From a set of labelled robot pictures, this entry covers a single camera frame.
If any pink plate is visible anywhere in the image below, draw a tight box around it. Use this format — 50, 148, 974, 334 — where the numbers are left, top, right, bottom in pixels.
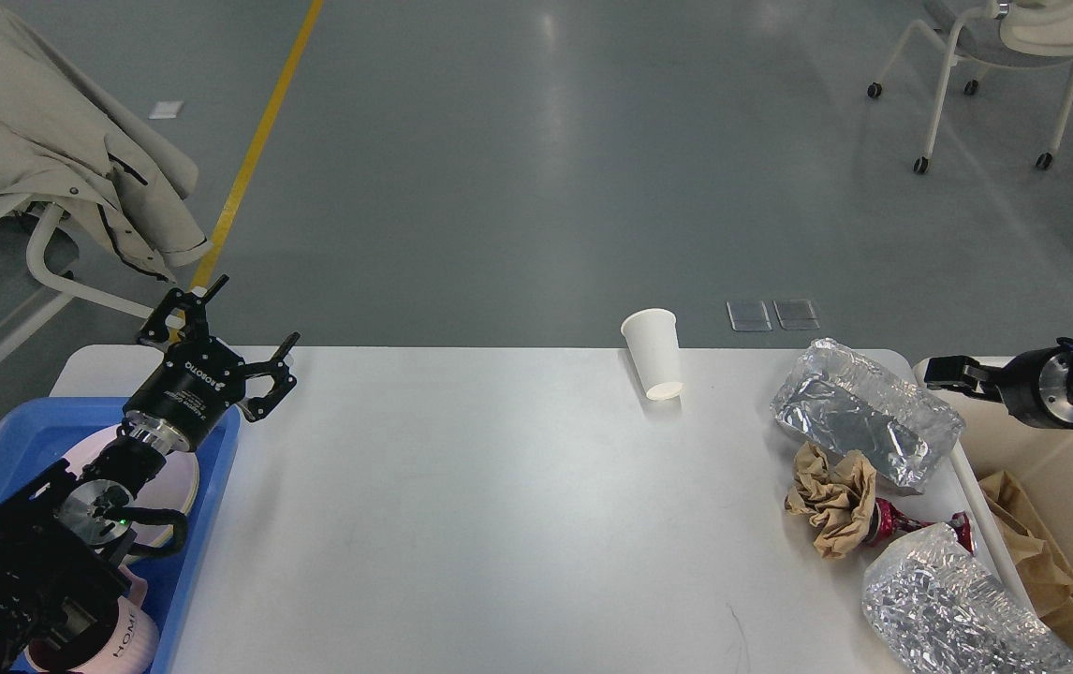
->
54, 451, 201, 565

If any far white chair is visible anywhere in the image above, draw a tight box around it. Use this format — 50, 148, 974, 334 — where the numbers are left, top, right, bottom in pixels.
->
866, 1, 1073, 175

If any beige coat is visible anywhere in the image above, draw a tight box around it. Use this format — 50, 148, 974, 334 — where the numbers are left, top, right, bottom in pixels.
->
0, 5, 211, 281

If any brown paper ball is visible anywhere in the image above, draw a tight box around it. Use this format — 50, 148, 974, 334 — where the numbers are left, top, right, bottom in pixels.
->
784, 441, 877, 560

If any white paper cup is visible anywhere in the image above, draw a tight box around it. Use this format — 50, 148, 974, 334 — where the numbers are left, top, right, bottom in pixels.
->
621, 308, 684, 402

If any paper bag in bin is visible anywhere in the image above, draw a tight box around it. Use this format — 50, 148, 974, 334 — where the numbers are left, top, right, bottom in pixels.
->
978, 471, 1073, 628

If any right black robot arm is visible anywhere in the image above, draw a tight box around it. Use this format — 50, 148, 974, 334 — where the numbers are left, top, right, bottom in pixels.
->
921, 337, 1073, 430

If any white floor tag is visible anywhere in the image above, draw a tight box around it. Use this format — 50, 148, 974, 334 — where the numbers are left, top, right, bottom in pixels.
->
148, 101, 185, 120

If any clear floor plate right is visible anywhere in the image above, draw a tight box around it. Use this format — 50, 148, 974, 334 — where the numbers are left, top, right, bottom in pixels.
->
771, 299, 820, 331

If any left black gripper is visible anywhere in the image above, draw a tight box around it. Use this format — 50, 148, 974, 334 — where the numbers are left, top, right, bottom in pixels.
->
117, 275, 302, 454

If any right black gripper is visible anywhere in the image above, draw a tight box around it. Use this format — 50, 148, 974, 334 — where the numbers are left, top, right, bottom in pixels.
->
923, 346, 1073, 430

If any pink mug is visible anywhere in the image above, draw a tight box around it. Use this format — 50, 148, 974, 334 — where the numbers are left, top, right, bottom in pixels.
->
24, 565, 159, 673

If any white office chair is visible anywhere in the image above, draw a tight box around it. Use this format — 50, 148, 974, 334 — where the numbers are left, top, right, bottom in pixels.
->
0, 192, 158, 439

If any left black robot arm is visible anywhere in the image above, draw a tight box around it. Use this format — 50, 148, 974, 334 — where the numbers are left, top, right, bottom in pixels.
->
0, 276, 300, 673

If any blue plastic tray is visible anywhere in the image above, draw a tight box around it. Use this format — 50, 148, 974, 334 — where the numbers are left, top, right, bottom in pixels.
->
0, 397, 242, 673

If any crushed red soda can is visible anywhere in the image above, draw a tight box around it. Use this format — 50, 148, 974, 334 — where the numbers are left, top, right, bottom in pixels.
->
861, 496, 978, 556

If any foil container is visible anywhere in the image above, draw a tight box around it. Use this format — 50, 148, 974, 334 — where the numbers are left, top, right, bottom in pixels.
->
771, 338, 967, 494
861, 524, 1073, 673

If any clear floor plate left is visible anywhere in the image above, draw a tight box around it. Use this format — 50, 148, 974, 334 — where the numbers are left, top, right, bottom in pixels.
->
726, 301, 773, 333

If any clear floor plate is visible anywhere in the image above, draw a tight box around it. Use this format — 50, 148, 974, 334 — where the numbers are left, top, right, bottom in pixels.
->
726, 301, 773, 333
771, 299, 820, 331

